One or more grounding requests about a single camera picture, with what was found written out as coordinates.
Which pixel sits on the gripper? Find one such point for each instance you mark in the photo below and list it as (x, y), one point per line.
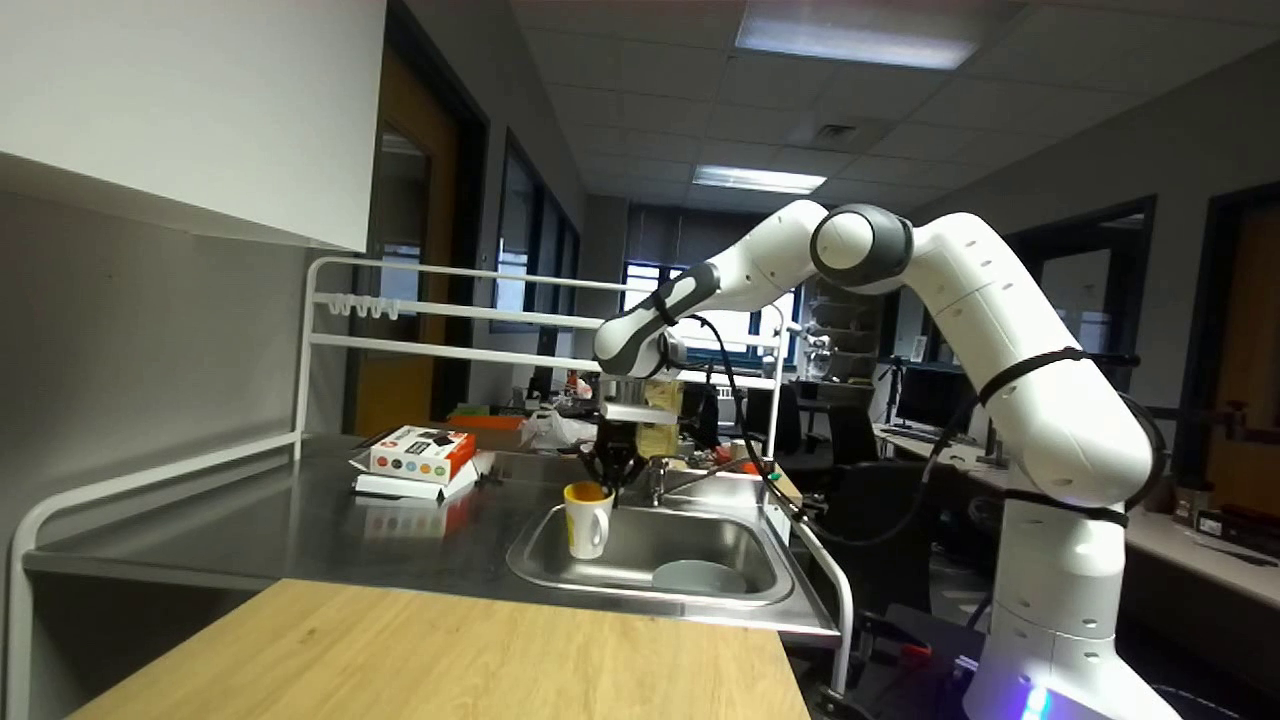
(618, 435)

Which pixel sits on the white plastic bag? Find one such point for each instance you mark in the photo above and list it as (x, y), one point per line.
(550, 430)

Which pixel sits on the window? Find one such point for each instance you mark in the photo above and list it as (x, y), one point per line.
(740, 330)

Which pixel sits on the orange and white box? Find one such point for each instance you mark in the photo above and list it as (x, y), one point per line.
(420, 452)

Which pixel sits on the light wooden table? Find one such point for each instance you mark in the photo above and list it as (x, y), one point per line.
(450, 660)

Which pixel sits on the white metal tube rack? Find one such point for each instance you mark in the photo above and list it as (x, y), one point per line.
(440, 353)

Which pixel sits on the steel tap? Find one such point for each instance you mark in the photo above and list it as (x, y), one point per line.
(660, 478)

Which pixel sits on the white mug yellow inside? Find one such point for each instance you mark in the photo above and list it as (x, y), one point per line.
(585, 525)

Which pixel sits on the flat white box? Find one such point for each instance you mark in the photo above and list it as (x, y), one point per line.
(410, 487)

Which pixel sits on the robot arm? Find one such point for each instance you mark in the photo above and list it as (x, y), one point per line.
(1040, 400)

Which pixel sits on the steel sink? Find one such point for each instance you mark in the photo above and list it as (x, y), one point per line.
(650, 545)

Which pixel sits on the white wall cabinet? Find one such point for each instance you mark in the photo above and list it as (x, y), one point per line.
(190, 100)

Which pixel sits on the grey bowl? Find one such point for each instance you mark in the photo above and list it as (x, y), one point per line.
(700, 578)

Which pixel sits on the ceiling light panel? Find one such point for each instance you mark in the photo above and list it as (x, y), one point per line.
(855, 35)
(758, 180)

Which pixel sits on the black office chair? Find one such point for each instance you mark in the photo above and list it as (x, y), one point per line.
(880, 520)

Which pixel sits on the shelf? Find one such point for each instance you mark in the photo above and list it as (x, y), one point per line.
(845, 330)

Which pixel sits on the monitor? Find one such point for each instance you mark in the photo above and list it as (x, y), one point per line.
(935, 398)

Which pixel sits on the wooden door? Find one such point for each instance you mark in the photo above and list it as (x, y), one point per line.
(410, 260)

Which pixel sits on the long white desk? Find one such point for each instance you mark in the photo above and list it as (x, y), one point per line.
(1200, 545)

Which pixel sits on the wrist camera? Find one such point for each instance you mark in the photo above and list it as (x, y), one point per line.
(640, 411)

